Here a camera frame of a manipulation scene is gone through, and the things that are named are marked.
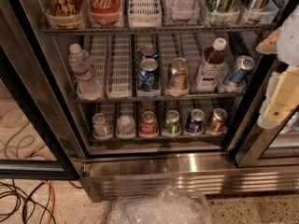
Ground silver can bottom shelf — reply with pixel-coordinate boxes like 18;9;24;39
93;113;111;136

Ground blue soda can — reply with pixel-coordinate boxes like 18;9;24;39
138;58;159;91
138;44;159;60

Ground clear plastic water bottle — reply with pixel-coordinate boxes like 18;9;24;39
68;43;98;95

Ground white empty shelf tray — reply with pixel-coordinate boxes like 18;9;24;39
106;35;132;99

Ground red Coca-Cola can top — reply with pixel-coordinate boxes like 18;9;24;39
89;0;121;26

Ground blue soda can rear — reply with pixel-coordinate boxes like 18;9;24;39
138;44;159;60

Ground yellow LaCroix can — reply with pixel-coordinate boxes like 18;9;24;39
46;0;84;29

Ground black floor cables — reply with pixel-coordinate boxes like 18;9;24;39
0;179;83;224

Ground blue soda can front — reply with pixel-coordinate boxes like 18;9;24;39
138;58;159;91

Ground copper can bottom shelf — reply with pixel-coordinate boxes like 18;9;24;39
206;108;227;133

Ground slim blue silver can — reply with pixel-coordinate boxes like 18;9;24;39
223;55;254;87

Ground white labelled bottle top shelf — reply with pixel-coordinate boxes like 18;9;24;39
169;0;195;21

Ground green can top shelf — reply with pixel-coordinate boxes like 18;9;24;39
205;0;239;25

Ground red coca-cola can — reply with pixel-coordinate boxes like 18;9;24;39
89;0;121;26
141;111;157;135

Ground green can bottom shelf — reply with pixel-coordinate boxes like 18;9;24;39
163;110;180;134

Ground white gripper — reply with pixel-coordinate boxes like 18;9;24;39
255;6;299;129

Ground stainless steel fridge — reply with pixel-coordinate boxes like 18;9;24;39
0;0;298;202

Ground crumpled clear plastic bag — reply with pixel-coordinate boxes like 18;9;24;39
107;187;213;224

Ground copper coloured can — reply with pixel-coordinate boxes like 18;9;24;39
166;57;190;91

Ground green can shelf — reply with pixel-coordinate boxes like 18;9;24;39
163;110;180;134
205;0;239;25

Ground brown tea bottle white cap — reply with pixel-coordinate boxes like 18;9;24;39
193;37;226;91

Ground glass fridge door left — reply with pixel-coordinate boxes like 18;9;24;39
0;44;81;181

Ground white empty top tray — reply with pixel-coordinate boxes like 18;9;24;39
127;0;162;28

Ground red Coca-Cola can bottom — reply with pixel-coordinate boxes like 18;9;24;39
141;111;157;135

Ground orange floor cable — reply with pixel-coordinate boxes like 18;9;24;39
40;179;57;224

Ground blue can bottom shelf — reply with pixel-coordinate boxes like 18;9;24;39
185;109;205;133

